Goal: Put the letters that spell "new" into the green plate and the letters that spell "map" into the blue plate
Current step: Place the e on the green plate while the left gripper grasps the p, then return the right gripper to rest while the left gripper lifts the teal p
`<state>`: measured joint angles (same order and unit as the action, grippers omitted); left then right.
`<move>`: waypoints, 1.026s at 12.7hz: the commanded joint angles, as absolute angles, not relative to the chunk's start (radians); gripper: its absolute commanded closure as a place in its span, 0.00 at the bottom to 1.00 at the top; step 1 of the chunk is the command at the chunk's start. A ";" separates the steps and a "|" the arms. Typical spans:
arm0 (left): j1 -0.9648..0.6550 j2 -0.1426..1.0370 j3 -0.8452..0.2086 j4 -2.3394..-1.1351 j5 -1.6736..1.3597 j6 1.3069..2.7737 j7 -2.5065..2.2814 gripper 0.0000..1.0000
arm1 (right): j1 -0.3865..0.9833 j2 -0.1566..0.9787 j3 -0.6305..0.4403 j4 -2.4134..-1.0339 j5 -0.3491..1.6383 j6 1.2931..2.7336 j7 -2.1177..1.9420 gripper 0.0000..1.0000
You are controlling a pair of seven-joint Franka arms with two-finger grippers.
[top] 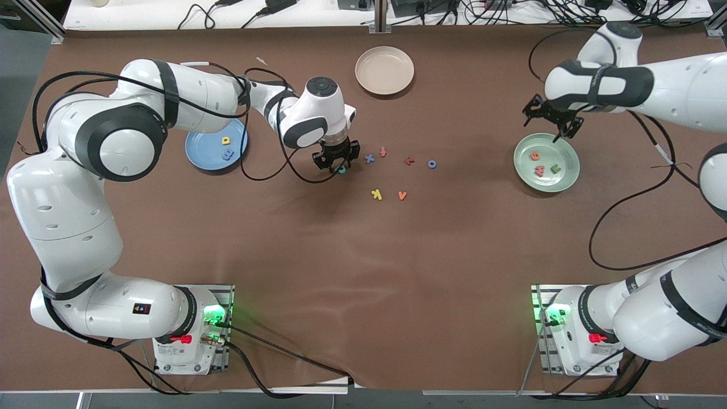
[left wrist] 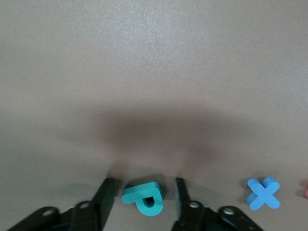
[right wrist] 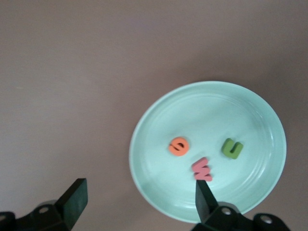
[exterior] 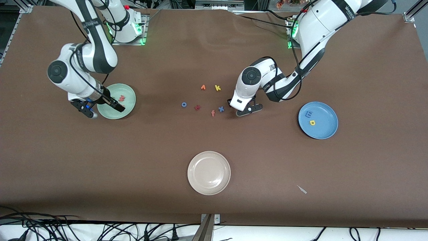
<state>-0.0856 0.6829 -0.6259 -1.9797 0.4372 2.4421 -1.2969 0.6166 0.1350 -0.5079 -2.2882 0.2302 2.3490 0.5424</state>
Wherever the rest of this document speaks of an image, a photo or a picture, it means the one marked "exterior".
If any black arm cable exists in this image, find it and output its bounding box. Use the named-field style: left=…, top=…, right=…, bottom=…
left=249, top=0, right=397, bottom=101
left=69, top=3, right=111, bottom=84

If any blue plate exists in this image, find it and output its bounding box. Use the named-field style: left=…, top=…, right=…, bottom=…
left=298, top=101, right=339, bottom=140

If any green plate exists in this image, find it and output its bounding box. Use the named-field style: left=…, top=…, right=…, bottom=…
left=97, top=83, right=136, bottom=120

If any beige plate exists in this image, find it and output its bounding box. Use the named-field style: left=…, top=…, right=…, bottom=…
left=187, top=151, right=231, bottom=196

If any black tangled floor cable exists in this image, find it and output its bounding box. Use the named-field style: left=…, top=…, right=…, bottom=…
left=0, top=206, right=81, bottom=241

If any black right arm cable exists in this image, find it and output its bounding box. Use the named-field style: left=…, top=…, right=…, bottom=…
left=69, top=3, right=111, bottom=84

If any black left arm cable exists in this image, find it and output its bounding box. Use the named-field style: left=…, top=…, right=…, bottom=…
left=249, top=0, right=397, bottom=101

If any black cable on sheet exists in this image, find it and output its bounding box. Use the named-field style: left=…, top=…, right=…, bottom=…
left=234, top=10, right=295, bottom=29

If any aluminium frame rail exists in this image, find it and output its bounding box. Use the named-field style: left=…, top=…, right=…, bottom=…
left=403, top=0, right=428, bottom=23
left=0, top=4, right=34, bottom=66

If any grey metal box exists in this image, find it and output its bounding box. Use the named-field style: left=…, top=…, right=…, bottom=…
left=195, top=0, right=245, bottom=10

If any brown table cover sheet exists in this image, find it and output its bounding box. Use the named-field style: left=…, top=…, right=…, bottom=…
left=0, top=5, right=428, bottom=229

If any grey metal bracket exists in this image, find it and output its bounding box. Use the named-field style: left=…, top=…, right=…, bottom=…
left=192, top=214, right=220, bottom=241

